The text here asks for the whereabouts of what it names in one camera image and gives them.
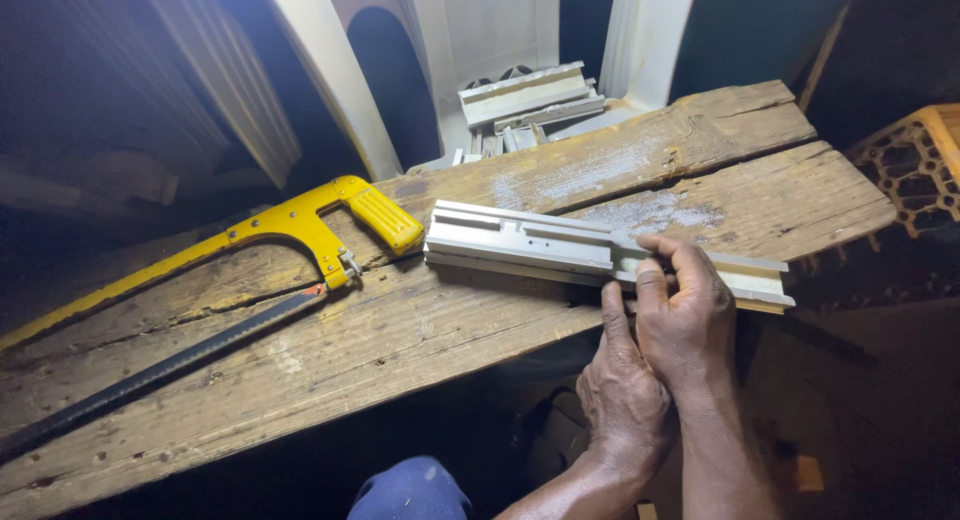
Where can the person's right hand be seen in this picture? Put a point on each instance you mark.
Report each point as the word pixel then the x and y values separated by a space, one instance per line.
pixel 690 317

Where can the person's left hand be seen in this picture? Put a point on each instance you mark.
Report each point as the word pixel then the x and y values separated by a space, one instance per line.
pixel 622 407

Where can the long aluminium channel profile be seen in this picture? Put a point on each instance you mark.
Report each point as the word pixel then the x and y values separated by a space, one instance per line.
pixel 750 280

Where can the short aluminium profile piece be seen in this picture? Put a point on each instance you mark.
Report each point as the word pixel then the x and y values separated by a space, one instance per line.
pixel 517 239

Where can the person's blue trouser knee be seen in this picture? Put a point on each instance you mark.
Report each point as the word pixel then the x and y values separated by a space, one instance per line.
pixel 412 494

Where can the orange plastic crate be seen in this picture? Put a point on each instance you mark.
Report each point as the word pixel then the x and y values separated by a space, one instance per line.
pixel 919 167

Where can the pile of aluminium offcuts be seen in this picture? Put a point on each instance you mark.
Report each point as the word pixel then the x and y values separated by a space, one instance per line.
pixel 525 96

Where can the thin wooden stick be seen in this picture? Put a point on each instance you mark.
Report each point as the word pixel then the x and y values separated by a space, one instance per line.
pixel 823 55

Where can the white plastic chair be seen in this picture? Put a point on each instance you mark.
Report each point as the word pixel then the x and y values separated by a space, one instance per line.
pixel 487 25

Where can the yellow hacksaw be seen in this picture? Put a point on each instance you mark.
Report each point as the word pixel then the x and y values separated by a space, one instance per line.
pixel 300 220

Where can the stack of corrugated sheets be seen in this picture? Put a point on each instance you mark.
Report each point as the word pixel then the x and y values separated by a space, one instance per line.
pixel 150 70

